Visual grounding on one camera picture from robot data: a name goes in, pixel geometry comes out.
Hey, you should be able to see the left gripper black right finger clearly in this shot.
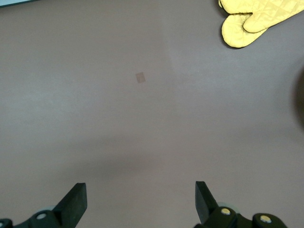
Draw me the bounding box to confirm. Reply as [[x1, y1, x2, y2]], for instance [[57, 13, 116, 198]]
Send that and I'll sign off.
[[193, 181, 288, 228]]

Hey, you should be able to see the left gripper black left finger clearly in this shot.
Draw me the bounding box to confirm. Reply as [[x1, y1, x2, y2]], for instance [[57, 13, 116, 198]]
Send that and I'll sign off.
[[0, 182, 88, 228]]

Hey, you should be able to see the yellow quilted oven mitt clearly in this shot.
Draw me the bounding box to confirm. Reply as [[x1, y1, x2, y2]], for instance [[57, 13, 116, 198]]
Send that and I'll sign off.
[[221, 12, 274, 49], [218, 0, 304, 34]]

